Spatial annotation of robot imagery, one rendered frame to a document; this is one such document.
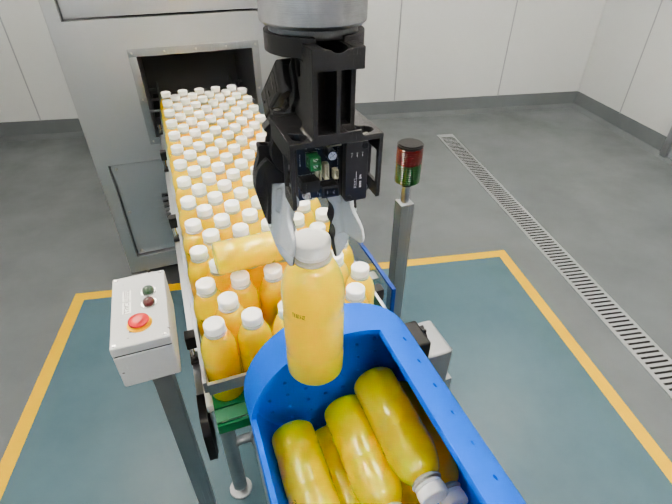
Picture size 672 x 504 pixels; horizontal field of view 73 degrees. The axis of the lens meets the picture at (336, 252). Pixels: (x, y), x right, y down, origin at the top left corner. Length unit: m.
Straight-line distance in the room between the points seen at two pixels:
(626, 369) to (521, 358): 0.47
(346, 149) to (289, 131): 0.04
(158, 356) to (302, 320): 0.46
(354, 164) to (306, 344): 0.23
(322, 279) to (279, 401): 0.36
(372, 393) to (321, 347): 0.20
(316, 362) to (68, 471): 1.72
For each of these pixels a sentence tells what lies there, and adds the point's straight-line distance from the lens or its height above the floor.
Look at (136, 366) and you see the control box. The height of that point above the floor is 1.05.
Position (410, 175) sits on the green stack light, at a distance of 1.12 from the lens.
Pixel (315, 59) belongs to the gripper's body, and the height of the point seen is 1.62.
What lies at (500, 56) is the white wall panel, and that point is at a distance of 5.33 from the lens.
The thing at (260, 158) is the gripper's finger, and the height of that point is 1.53.
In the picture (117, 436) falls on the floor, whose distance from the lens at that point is 2.17.
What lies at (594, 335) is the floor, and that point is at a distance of 2.66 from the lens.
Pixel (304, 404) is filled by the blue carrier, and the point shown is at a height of 1.03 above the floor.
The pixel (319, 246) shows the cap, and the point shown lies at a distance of 0.44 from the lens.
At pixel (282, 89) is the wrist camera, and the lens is 0.36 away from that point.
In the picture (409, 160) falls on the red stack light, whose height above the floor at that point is 1.23.
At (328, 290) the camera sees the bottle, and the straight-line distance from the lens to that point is 0.46.
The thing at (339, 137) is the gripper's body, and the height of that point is 1.56.
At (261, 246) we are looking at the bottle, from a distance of 0.94.
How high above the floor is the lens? 1.69
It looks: 36 degrees down
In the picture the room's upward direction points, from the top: straight up
